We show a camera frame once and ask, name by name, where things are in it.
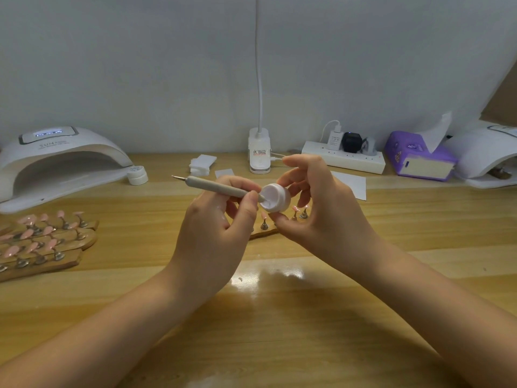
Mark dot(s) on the small closed white jar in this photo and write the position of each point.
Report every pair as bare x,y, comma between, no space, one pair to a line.
137,175

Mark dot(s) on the grey plug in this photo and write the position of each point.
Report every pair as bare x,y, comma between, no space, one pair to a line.
370,146

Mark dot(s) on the brown wooden board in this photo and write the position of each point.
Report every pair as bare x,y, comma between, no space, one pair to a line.
502,97

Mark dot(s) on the white nail lamp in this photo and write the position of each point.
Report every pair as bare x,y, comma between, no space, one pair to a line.
56,156
487,155

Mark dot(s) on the white power strip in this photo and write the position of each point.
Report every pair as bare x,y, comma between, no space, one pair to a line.
343,157

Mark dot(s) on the wooden stands with pink nails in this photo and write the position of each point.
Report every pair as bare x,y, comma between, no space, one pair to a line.
44,245

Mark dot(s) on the white gel jar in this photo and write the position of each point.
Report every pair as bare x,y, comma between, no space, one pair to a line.
275,198

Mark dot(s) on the stack of white cotton pads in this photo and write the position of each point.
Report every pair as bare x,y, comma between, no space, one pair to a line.
203,165

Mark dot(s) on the purple tissue box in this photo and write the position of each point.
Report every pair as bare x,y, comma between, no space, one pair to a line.
406,155

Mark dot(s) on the person's left hand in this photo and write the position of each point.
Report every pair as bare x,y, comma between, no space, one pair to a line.
206,246

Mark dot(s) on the person's right hand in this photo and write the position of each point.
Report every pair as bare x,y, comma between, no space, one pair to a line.
331,222

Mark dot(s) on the small white paper square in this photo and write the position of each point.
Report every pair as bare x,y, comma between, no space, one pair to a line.
224,173

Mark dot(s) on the black plug adapter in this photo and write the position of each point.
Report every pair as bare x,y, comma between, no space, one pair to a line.
352,142

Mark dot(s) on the grey dotting pen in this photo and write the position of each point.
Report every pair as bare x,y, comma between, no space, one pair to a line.
210,185

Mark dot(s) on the white paper sheet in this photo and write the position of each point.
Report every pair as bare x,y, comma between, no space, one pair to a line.
351,185

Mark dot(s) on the white charger plug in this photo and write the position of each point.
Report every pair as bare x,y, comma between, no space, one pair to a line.
335,139

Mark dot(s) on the white desk lamp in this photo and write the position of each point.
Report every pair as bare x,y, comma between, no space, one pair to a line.
259,151

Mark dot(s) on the wooden nail holder strip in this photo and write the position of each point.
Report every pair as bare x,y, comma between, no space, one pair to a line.
262,232

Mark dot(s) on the person's right forearm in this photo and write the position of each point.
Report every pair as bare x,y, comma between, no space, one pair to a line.
448,319

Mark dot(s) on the white tissue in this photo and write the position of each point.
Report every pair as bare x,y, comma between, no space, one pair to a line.
437,131

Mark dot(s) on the person's left forearm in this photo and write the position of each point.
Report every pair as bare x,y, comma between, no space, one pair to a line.
81,343

